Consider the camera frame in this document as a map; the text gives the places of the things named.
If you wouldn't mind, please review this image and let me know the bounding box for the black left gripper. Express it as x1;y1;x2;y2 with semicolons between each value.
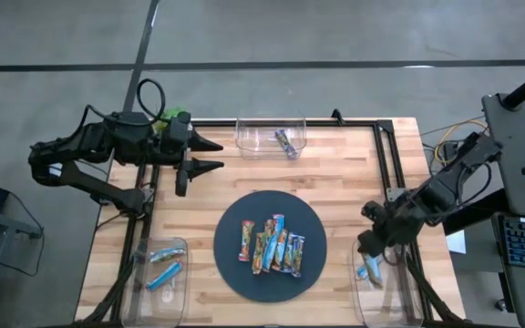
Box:
155;113;225;198

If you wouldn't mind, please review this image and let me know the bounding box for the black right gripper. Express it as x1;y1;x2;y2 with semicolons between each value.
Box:
356;200;413;259

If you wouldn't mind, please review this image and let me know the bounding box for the red and green granola bar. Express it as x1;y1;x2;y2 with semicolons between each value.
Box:
238;220;256;262

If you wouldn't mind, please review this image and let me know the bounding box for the teal granola bar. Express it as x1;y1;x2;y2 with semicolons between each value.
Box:
148;247;186;264

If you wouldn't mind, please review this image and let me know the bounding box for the succulent in white patterned pot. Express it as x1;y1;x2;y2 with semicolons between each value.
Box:
152;106;190;133

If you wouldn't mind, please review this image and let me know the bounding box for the clear plastic bin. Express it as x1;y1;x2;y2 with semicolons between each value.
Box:
234;116;308;160
351;236;426;328
120;236;190;328

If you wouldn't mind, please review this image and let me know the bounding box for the white paper sheet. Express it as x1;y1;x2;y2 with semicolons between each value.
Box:
444;230;468;255

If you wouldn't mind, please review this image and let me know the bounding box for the dark round plate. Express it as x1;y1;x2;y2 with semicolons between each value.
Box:
212;190;328;304

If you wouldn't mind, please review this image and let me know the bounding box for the dark grey workstation desk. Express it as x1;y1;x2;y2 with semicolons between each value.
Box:
480;93;525;328

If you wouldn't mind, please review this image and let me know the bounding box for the black looped gripper cable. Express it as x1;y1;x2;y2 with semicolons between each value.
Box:
135;77;167;122

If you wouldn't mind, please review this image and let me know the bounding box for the yellow cable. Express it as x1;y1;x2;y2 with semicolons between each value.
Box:
434;118;489;165

